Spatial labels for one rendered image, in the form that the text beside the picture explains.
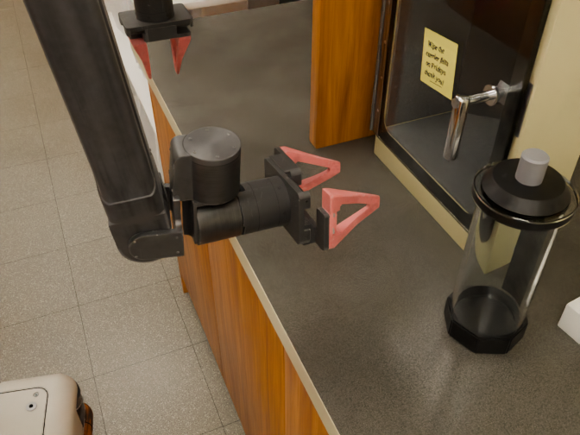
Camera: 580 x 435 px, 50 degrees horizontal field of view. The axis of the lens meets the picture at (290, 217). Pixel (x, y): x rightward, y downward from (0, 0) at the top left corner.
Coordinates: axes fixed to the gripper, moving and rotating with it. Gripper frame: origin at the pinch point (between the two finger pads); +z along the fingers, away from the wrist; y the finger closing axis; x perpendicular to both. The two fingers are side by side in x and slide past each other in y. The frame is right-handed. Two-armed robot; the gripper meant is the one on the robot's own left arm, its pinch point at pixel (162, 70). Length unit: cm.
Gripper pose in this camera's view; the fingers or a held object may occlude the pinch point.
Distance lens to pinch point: 104.4
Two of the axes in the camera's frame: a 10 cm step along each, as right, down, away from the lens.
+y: 9.2, -2.5, 3.0
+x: -3.9, -6.0, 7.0
